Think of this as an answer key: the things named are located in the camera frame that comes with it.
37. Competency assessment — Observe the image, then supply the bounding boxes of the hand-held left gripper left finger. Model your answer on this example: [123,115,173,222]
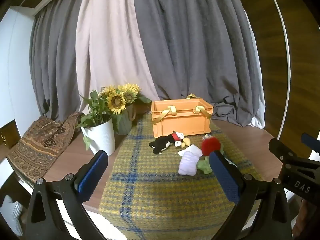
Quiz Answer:
[25,150,109,240]

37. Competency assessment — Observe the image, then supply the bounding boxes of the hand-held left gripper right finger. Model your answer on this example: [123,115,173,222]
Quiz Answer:
[209,151,293,240]

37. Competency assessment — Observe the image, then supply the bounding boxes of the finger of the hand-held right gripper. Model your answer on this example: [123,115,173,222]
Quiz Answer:
[268,138,320,172]
[301,133,320,153]

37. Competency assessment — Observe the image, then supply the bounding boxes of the red and green plush toy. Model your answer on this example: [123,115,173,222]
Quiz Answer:
[196,134,227,174]

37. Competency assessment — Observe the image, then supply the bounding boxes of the white sock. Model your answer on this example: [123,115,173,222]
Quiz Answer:
[178,145,203,175]

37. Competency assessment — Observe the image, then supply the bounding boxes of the orange crate with yellow handles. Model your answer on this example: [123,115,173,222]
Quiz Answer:
[151,93,214,139]

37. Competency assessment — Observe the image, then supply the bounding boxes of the white ribbed plant pot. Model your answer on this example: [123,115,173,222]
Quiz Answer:
[80,117,116,156]

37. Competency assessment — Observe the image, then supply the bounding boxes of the white sheer curtain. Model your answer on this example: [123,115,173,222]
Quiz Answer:
[244,10,266,130]

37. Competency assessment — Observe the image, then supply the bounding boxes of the grey-green ribbed vase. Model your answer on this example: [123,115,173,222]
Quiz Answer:
[112,104,137,135]

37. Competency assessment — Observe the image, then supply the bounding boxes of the brown patterned cloth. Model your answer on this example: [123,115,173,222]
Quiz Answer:
[6,112,86,188]

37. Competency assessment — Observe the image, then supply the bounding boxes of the yellow and blue plaid blanket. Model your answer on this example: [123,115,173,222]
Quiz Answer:
[99,114,263,240]

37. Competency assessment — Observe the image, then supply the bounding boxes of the green leafy plant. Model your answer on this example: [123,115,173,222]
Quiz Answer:
[76,89,112,151]

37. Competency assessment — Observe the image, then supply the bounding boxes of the black mouse plush toy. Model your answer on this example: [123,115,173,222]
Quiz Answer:
[149,130,192,155]

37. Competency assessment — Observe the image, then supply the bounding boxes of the artificial sunflower bouquet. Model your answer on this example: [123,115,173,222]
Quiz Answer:
[99,83,152,115]

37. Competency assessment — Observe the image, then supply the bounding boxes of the white curved trim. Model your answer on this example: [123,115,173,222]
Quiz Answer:
[259,0,292,141]

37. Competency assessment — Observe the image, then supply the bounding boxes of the narrow grey curtain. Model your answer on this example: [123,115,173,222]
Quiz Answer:
[29,0,91,123]

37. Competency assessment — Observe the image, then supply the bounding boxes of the pale pink curtain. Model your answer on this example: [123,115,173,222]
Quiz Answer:
[74,0,161,101]

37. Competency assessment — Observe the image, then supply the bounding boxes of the wide grey curtain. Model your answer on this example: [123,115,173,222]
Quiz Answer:
[131,0,263,128]

